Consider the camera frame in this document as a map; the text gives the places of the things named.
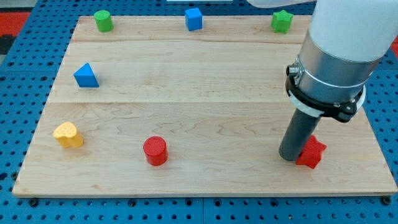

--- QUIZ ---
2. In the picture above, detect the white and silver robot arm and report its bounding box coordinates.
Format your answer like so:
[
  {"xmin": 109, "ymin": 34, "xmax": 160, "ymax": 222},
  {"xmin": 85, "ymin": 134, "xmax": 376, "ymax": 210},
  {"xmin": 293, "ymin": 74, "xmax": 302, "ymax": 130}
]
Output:
[{"xmin": 285, "ymin": 0, "xmax": 397, "ymax": 123}]

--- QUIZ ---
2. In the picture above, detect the light wooden board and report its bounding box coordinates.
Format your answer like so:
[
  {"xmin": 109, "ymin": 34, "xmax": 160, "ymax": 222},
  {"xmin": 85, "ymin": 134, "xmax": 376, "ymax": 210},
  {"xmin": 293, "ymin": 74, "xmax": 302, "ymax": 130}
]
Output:
[{"xmin": 12, "ymin": 16, "xmax": 397, "ymax": 198}]

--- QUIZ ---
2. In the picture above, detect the red cylinder block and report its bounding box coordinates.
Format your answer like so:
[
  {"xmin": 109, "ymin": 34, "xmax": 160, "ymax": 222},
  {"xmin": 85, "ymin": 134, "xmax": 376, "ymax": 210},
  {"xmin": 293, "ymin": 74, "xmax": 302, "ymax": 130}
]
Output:
[{"xmin": 143, "ymin": 136, "xmax": 168, "ymax": 166}]

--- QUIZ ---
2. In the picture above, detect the blue cube block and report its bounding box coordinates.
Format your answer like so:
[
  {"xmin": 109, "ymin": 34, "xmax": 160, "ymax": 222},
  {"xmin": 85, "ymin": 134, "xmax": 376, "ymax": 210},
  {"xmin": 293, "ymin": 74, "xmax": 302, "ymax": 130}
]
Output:
[{"xmin": 185, "ymin": 8, "xmax": 203, "ymax": 31}]

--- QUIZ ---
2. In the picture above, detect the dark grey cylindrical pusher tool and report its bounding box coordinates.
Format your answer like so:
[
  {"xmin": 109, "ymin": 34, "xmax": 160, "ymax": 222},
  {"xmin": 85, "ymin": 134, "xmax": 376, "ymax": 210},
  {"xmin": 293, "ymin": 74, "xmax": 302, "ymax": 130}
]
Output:
[{"xmin": 279, "ymin": 109, "xmax": 320, "ymax": 161}]

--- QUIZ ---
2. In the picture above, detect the red star block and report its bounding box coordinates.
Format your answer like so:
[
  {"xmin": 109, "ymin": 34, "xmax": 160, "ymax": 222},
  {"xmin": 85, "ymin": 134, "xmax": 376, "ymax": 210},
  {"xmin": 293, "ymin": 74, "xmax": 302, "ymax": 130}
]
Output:
[{"xmin": 295, "ymin": 135, "xmax": 327, "ymax": 169}]

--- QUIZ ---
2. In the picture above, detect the blue triangle block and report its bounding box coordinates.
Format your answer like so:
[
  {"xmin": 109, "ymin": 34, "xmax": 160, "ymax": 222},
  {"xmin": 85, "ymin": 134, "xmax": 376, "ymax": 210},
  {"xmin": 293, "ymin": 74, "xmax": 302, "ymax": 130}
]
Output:
[{"xmin": 74, "ymin": 63, "xmax": 99, "ymax": 88}]

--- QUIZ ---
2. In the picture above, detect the green star block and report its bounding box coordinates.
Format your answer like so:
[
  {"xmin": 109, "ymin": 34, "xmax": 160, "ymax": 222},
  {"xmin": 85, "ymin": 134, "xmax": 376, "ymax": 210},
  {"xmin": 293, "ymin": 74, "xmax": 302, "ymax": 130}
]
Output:
[{"xmin": 271, "ymin": 10, "xmax": 294, "ymax": 34}]

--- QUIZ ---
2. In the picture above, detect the green cylinder block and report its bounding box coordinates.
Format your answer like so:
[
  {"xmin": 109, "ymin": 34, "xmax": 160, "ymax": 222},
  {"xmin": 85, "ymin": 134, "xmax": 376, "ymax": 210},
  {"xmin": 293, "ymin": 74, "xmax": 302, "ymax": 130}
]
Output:
[{"xmin": 94, "ymin": 10, "xmax": 114, "ymax": 32}]

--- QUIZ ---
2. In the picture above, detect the yellow heart block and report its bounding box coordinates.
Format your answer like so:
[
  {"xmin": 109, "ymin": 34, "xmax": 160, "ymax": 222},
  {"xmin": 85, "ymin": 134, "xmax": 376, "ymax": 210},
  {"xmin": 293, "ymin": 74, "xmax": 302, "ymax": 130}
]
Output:
[{"xmin": 52, "ymin": 121, "xmax": 84, "ymax": 148}]

